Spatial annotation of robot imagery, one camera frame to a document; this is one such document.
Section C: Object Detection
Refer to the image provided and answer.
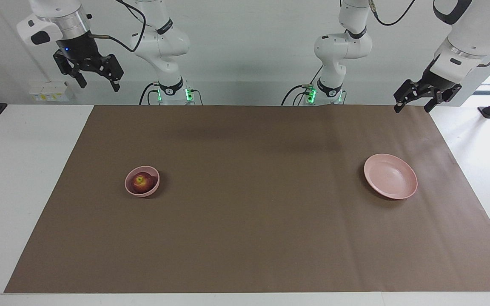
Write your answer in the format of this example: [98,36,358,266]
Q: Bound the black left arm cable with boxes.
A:
[370,0,490,68]

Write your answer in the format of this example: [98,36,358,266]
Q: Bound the brown table mat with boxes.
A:
[4,105,490,294]

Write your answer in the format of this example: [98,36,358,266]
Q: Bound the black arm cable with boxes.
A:
[88,0,147,53]
[370,0,490,68]

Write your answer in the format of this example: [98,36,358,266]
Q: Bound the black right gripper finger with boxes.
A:
[54,52,87,88]
[99,54,124,92]

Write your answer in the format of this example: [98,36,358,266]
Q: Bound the black left base cable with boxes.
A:
[281,84,313,106]

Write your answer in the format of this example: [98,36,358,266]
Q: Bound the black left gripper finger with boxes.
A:
[424,84,462,113]
[394,79,423,113]

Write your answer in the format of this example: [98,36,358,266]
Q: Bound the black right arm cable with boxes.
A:
[88,0,147,53]

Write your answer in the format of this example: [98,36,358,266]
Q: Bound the pink bowl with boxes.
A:
[124,165,160,197]

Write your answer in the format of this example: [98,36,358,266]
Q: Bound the white wall socket box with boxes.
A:
[28,82,70,102]

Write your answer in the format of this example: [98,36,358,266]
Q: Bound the pink plate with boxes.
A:
[364,153,418,199]

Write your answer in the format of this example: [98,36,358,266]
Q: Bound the dark red apple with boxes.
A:
[131,173,154,194]

